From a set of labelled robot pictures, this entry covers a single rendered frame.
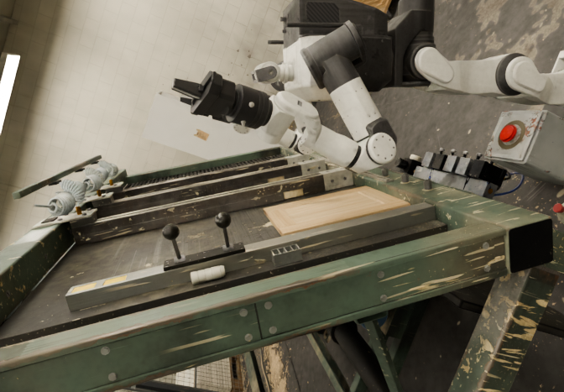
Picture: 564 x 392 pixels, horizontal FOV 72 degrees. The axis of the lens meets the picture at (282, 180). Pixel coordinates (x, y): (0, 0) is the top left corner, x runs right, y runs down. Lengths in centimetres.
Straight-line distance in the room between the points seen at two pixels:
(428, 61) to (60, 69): 597
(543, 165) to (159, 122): 457
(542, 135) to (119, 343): 91
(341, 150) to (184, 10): 570
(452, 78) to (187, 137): 409
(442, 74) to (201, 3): 543
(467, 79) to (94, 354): 129
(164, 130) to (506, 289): 452
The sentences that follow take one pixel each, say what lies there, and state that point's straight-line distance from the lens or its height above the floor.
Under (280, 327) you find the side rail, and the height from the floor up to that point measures 130.
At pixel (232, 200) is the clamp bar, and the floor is 134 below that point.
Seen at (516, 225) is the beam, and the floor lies 88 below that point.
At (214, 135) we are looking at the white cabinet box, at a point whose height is 121.
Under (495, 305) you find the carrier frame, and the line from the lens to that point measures 109.
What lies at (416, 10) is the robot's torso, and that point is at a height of 105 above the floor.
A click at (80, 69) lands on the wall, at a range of 669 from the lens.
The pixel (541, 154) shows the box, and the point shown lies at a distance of 97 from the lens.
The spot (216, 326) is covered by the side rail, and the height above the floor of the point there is 143.
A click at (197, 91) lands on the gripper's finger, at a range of 85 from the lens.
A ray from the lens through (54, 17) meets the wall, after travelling 681.
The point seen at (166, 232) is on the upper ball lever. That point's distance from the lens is 91.
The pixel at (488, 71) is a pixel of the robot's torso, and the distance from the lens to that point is 153.
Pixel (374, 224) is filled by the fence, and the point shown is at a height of 105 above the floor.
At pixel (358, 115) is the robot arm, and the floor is 121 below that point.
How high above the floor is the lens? 159
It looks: 16 degrees down
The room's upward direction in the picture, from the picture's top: 71 degrees counter-clockwise
